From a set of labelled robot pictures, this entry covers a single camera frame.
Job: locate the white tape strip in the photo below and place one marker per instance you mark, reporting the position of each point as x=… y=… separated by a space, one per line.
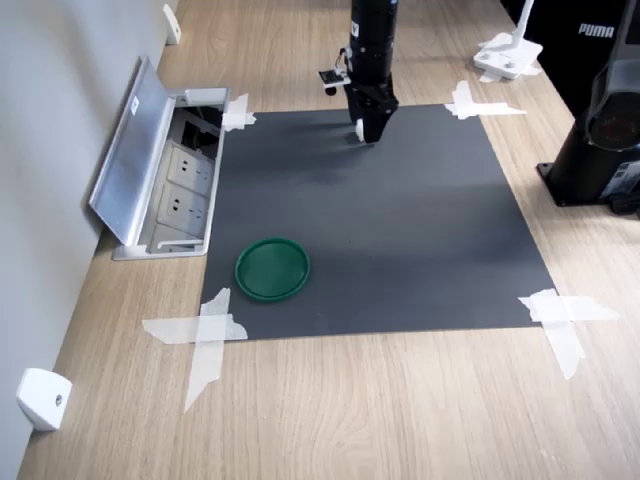
x=567 y=350
x=170 y=331
x=206 y=360
x=492 y=109
x=236 y=120
x=461 y=95
x=575 y=307

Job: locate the white partition bracket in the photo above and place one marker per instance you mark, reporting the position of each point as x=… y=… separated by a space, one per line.
x=171 y=25

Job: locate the dark grey mat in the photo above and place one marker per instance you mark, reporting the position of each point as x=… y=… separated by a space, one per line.
x=360 y=225

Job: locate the round green lid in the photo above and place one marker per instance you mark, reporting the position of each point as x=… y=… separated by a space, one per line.
x=272 y=270

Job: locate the white power socket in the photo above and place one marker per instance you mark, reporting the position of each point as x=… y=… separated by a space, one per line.
x=190 y=165
x=182 y=205

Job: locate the white taped camera stand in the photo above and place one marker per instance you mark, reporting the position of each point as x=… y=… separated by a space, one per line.
x=507 y=55

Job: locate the white bracket with screw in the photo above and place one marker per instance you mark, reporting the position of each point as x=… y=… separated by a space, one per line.
x=42 y=400

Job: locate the small wrist camera box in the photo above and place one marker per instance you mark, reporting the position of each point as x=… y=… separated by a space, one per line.
x=335 y=76

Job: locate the small white plastic terminal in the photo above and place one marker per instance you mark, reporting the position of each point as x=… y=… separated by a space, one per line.
x=359 y=131

